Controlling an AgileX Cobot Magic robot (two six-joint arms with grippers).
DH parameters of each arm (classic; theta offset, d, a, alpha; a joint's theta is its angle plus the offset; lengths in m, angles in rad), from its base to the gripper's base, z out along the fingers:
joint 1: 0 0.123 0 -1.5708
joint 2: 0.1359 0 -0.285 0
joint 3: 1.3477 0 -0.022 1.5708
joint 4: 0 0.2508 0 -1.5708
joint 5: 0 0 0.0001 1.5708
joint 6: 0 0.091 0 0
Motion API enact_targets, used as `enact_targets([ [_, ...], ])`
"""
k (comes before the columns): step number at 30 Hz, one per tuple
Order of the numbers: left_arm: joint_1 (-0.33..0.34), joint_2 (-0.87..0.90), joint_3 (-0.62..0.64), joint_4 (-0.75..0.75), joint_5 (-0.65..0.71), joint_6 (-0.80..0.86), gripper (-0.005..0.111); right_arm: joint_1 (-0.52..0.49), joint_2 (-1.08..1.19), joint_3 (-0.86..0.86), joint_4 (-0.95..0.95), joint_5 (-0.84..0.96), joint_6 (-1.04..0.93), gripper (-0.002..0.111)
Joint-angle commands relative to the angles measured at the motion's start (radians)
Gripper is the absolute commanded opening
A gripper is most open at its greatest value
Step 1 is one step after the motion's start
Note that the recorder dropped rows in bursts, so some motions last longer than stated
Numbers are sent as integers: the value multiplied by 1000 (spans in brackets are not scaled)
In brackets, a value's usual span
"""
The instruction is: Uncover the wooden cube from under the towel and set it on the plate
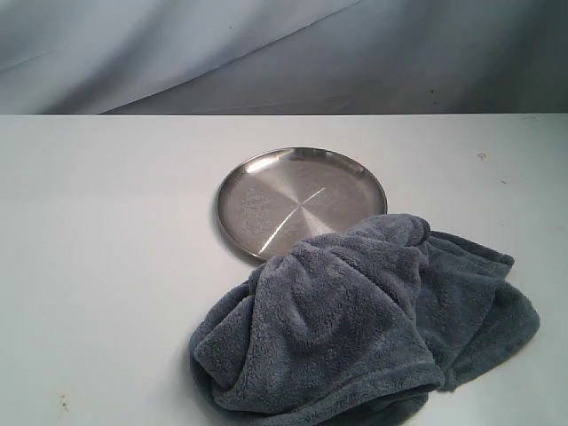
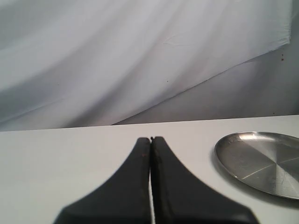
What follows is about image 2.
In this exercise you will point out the round stainless steel plate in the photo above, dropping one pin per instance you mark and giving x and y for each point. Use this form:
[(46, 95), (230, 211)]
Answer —
[(268, 162)]

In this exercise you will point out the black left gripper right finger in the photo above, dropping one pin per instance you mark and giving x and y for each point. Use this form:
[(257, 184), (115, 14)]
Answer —
[(179, 197)]

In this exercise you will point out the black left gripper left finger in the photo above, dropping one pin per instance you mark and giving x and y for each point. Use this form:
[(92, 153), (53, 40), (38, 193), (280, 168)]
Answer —
[(123, 199)]

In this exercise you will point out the white backdrop sheet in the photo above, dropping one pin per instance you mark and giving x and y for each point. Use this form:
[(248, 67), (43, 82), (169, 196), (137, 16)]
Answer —
[(74, 62)]

